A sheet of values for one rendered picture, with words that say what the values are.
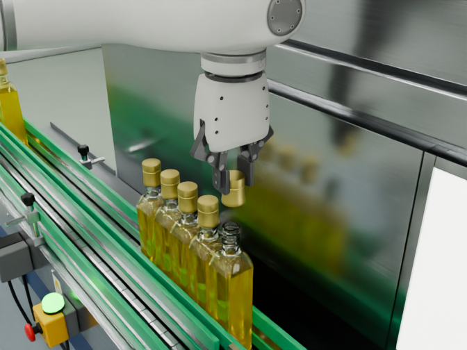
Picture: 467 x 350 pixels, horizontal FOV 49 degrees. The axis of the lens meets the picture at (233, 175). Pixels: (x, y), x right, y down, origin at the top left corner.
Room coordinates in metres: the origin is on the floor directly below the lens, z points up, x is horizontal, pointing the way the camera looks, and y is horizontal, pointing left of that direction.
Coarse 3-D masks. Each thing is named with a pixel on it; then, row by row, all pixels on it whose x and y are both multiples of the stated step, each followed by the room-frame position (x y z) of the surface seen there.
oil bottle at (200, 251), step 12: (192, 240) 0.71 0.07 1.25; (204, 240) 0.70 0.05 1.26; (216, 240) 0.70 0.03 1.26; (192, 252) 0.70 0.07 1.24; (204, 252) 0.68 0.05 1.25; (192, 264) 0.70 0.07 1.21; (204, 264) 0.68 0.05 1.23; (192, 276) 0.71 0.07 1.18; (204, 276) 0.68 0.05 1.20; (192, 288) 0.71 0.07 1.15; (204, 288) 0.68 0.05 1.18; (204, 300) 0.68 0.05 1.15
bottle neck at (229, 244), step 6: (228, 222) 0.68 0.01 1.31; (234, 222) 0.68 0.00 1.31; (222, 228) 0.66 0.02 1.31; (228, 228) 0.68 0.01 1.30; (234, 228) 0.68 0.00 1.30; (222, 234) 0.66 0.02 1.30; (228, 234) 0.66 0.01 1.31; (234, 234) 0.66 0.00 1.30; (222, 240) 0.66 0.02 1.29; (228, 240) 0.66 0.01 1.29; (234, 240) 0.66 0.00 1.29; (222, 246) 0.66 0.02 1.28; (228, 246) 0.65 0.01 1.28; (234, 246) 0.66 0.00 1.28; (222, 252) 0.66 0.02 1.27; (228, 252) 0.66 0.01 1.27; (234, 252) 0.66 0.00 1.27
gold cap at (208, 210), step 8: (200, 200) 0.71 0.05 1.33; (208, 200) 0.71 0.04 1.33; (216, 200) 0.71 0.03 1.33; (200, 208) 0.70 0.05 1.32; (208, 208) 0.70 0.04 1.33; (216, 208) 0.70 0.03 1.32; (200, 216) 0.70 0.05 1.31; (208, 216) 0.70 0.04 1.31; (216, 216) 0.70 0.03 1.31; (200, 224) 0.70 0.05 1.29; (208, 224) 0.70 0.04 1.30; (216, 224) 0.70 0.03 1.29
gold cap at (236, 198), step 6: (234, 174) 0.66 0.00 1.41; (240, 174) 0.66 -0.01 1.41; (234, 180) 0.64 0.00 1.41; (240, 180) 0.64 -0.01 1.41; (234, 186) 0.64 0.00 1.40; (240, 186) 0.64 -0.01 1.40; (234, 192) 0.64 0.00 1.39; (240, 192) 0.64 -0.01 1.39; (222, 198) 0.65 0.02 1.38; (228, 198) 0.64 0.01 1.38; (234, 198) 0.64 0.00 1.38; (240, 198) 0.64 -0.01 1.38; (228, 204) 0.64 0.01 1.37; (234, 204) 0.64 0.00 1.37; (240, 204) 0.64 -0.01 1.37
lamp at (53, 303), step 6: (48, 294) 0.84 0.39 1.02; (54, 294) 0.84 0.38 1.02; (42, 300) 0.82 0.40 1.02; (48, 300) 0.82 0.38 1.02; (54, 300) 0.82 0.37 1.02; (60, 300) 0.83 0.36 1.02; (42, 306) 0.81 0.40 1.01; (48, 306) 0.81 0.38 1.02; (54, 306) 0.81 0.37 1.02; (60, 306) 0.82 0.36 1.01; (48, 312) 0.81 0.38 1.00; (54, 312) 0.81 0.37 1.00
